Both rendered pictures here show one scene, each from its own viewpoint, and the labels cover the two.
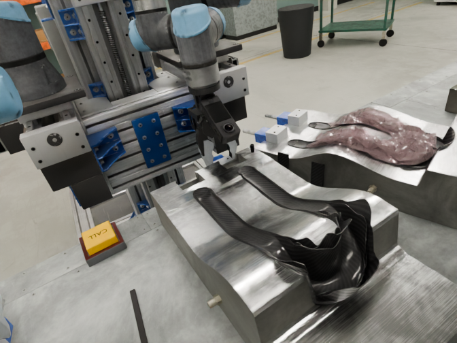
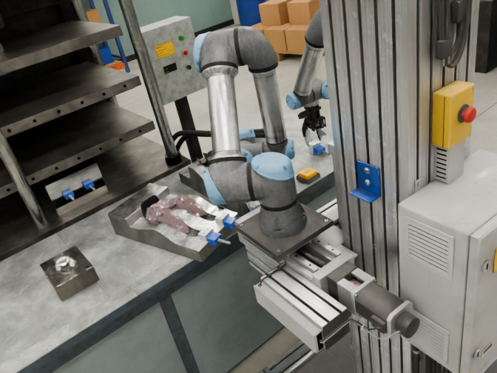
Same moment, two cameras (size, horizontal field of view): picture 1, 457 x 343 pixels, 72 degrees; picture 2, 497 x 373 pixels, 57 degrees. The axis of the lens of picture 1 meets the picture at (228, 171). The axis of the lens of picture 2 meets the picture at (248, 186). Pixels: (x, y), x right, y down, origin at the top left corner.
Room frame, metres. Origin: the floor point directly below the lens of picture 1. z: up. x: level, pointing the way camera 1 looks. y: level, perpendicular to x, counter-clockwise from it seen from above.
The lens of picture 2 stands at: (2.26, -0.17, 1.87)
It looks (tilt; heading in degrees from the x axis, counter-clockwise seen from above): 30 degrees down; 174
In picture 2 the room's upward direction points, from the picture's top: 12 degrees counter-clockwise
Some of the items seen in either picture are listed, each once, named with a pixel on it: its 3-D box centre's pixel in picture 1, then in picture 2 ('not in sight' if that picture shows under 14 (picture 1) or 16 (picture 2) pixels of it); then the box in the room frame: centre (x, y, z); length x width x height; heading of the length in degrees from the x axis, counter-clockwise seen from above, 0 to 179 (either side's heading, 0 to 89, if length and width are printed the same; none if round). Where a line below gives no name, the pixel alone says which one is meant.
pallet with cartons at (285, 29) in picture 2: not in sight; (290, 27); (-4.42, 1.63, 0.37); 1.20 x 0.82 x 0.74; 35
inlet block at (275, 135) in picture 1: (262, 135); (232, 223); (0.76, -0.11, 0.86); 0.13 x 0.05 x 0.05; 44
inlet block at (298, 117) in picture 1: (283, 118); (216, 239); (0.84, -0.19, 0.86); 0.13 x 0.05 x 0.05; 44
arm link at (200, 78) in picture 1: (200, 75); not in sight; (0.69, 0.02, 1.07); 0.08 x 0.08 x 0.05
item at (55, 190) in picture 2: not in sight; (62, 175); (-0.10, -0.90, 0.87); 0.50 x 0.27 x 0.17; 27
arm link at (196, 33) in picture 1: (194, 36); (245, 143); (0.69, 0.02, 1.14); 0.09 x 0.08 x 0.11; 163
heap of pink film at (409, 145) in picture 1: (371, 131); (171, 209); (0.61, -0.33, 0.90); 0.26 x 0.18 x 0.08; 44
